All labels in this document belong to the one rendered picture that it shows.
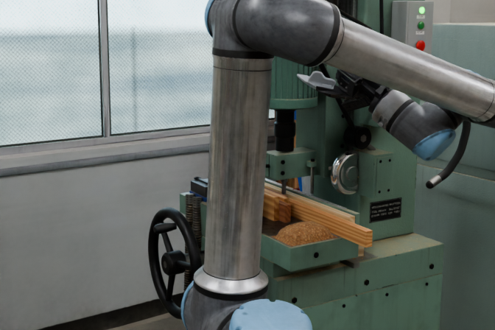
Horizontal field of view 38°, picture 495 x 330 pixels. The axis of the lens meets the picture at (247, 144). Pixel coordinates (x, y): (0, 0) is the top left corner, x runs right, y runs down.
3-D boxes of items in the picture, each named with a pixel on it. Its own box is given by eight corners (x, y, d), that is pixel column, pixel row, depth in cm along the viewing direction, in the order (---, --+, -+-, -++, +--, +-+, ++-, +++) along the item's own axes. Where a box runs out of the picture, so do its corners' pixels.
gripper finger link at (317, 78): (297, 62, 164) (338, 67, 163) (297, 76, 169) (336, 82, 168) (296, 73, 162) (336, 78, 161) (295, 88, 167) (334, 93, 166)
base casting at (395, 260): (194, 261, 214) (194, 233, 212) (345, 232, 243) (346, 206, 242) (278, 316, 176) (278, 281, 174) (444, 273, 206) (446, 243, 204)
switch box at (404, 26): (389, 60, 197) (391, 1, 194) (415, 58, 202) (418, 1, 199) (404, 61, 192) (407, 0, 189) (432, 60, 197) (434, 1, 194)
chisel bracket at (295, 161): (261, 180, 199) (262, 151, 197) (303, 175, 206) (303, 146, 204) (276, 186, 193) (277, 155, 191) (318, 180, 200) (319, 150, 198)
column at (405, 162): (310, 225, 221) (315, -13, 207) (365, 215, 232) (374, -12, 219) (357, 245, 202) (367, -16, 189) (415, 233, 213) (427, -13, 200)
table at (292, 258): (150, 216, 215) (149, 197, 214) (237, 202, 231) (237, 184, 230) (256, 280, 165) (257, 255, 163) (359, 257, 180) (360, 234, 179)
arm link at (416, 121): (455, 141, 161) (426, 171, 159) (412, 108, 165) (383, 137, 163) (462, 124, 152) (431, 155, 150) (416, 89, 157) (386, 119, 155)
